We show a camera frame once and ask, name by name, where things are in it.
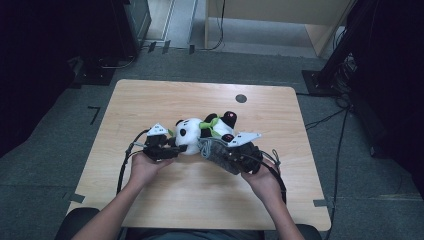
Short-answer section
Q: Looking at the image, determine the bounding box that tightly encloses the light wooden cabinet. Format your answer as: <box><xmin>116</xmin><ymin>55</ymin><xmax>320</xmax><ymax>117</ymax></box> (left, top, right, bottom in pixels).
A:
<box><xmin>204</xmin><ymin>0</ymin><xmax>354</xmax><ymax>58</ymax></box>

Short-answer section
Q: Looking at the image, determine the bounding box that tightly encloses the person's right hand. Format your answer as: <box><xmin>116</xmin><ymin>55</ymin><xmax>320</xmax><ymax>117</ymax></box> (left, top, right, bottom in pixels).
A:
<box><xmin>240</xmin><ymin>159</ymin><xmax>283</xmax><ymax>205</ymax></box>

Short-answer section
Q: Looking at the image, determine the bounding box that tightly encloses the hand-held gripper cable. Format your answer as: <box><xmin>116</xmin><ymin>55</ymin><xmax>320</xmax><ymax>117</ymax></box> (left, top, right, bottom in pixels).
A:
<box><xmin>253</xmin><ymin>149</ymin><xmax>288</xmax><ymax>205</ymax></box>
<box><xmin>115</xmin><ymin>128</ymin><xmax>151</xmax><ymax>195</ymax></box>

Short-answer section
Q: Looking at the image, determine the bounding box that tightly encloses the dark curtain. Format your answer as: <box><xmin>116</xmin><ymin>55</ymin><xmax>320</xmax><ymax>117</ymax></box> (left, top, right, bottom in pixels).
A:
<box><xmin>0</xmin><ymin>0</ymin><xmax>76</xmax><ymax>158</ymax></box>
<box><xmin>346</xmin><ymin>0</ymin><xmax>424</xmax><ymax>198</ymax></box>

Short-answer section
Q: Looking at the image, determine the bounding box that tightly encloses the short black floor cable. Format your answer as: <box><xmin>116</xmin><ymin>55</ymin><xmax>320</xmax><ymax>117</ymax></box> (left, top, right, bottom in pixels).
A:
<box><xmin>304</xmin><ymin>106</ymin><xmax>349</xmax><ymax>131</ymax></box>

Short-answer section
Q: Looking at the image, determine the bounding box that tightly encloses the person's dark teal clothing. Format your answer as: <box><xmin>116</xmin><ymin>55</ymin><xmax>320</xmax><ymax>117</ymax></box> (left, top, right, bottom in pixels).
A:
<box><xmin>124</xmin><ymin>227</ymin><xmax>266</xmax><ymax>240</ymax></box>

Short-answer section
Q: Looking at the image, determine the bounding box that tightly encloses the black equipment cabinet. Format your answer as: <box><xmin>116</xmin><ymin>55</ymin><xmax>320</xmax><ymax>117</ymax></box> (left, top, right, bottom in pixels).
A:
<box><xmin>111</xmin><ymin>0</ymin><xmax>153</xmax><ymax>59</ymax></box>

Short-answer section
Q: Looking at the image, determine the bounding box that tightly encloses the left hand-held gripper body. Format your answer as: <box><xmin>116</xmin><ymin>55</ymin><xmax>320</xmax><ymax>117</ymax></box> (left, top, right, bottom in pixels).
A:
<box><xmin>143</xmin><ymin>123</ymin><xmax>182</xmax><ymax>162</ymax></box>

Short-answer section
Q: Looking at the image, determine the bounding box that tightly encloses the black chair armrest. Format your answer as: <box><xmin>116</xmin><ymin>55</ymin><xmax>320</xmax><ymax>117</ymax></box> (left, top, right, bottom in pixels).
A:
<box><xmin>54</xmin><ymin>207</ymin><xmax>100</xmax><ymax>240</ymax></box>
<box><xmin>296</xmin><ymin>223</ymin><xmax>323</xmax><ymax>240</ymax></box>

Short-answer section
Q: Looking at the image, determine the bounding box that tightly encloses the tangled cable bundle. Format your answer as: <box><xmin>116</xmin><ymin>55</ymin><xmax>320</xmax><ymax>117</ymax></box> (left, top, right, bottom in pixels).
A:
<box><xmin>333</xmin><ymin>53</ymin><xmax>358</xmax><ymax>108</ymax></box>

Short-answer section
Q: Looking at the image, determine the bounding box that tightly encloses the angled black floor tape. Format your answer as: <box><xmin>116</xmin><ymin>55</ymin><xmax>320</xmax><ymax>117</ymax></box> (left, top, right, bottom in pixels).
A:
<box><xmin>87</xmin><ymin>105</ymin><xmax>102</xmax><ymax>126</ymax></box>

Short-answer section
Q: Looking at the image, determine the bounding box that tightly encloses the grey fuzzy cloth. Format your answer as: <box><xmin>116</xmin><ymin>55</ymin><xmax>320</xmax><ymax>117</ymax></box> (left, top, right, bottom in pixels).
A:
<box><xmin>197</xmin><ymin>136</ymin><xmax>248</xmax><ymax>176</ymax></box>

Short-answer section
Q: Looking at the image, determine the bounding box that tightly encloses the panda plush toy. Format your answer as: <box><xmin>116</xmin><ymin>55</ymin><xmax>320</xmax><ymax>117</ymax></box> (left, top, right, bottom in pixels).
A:
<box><xmin>168</xmin><ymin>110</ymin><xmax>238</xmax><ymax>156</ymax></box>

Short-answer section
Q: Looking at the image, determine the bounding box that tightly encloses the left hand-held gripper cable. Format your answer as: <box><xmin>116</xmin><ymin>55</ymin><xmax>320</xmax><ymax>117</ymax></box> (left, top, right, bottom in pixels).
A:
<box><xmin>115</xmin><ymin>128</ymin><xmax>151</xmax><ymax>195</ymax></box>

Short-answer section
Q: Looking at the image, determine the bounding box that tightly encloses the right hand-held gripper cable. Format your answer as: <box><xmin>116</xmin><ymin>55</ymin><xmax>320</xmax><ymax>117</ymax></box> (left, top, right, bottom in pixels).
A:
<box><xmin>253</xmin><ymin>149</ymin><xmax>288</xmax><ymax>205</ymax></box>

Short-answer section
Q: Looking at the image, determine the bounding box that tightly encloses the black hanging cable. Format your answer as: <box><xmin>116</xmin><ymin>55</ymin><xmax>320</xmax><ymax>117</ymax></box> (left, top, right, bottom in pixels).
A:
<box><xmin>199</xmin><ymin>0</ymin><xmax>226</xmax><ymax>52</ymax></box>

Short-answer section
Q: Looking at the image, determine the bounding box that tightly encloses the looped black floor cable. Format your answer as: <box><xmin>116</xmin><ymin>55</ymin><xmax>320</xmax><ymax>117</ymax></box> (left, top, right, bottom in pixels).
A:
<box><xmin>98</xmin><ymin>54</ymin><xmax>136</xmax><ymax>70</ymax></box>

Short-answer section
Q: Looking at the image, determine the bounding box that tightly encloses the person's left hand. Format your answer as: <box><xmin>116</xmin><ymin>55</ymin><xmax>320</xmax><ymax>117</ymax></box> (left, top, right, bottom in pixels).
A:
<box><xmin>128</xmin><ymin>152</ymin><xmax>175</xmax><ymax>190</ymax></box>

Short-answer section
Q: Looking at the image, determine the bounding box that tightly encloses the black metal stand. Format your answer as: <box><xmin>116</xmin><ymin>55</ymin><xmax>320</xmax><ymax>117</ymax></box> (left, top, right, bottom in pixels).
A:
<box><xmin>301</xmin><ymin>0</ymin><xmax>378</xmax><ymax>98</ymax></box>

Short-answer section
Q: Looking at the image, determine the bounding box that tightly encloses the long black floor cable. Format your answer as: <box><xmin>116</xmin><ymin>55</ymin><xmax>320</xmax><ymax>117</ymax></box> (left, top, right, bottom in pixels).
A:
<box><xmin>324</xmin><ymin>108</ymin><xmax>349</xmax><ymax>240</ymax></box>

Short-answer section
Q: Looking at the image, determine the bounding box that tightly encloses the black floor base plate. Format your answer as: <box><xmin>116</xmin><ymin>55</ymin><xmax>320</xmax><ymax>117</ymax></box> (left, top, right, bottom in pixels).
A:
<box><xmin>71</xmin><ymin>56</ymin><xmax>116</xmax><ymax>89</ymax></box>

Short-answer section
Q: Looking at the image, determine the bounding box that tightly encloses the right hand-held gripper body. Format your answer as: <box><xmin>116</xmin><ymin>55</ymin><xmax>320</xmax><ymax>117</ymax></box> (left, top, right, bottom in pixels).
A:
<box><xmin>226</xmin><ymin>131</ymin><xmax>264</xmax><ymax>175</ymax></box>

